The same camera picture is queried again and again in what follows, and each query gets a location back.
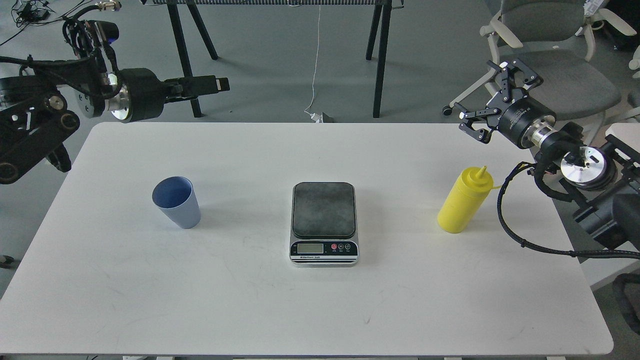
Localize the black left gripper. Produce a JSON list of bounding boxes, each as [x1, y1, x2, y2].
[[110, 68, 230, 123]]

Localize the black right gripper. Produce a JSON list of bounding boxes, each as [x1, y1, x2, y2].
[[454, 58, 557, 150]]

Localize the yellow squeeze bottle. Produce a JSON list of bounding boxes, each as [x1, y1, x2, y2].
[[437, 165, 499, 234]]

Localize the blue ribbed plastic cup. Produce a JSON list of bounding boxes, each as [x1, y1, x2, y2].
[[151, 176, 202, 229]]

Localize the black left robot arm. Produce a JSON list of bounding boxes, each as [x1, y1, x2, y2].
[[0, 0, 230, 184]]

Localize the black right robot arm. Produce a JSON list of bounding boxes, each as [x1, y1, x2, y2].
[[442, 59, 640, 260]]

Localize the digital kitchen scale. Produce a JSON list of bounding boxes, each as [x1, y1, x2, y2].
[[288, 182, 361, 267]]

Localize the grey office chair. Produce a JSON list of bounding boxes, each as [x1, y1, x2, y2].
[[442, 0, 638, 171]]

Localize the black metal table legs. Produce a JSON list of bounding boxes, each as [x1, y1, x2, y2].
[[142, 0, 394, 119]]

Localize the white power plug adapter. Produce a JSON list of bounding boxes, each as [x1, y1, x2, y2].
[[310, 112, 335, 124]]

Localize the white hanging cable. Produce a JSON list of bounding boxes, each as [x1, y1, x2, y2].
[[304, 0, 322, 117]]

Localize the black floor cables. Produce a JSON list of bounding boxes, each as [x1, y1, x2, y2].
[[0, 0, 113, 47]]

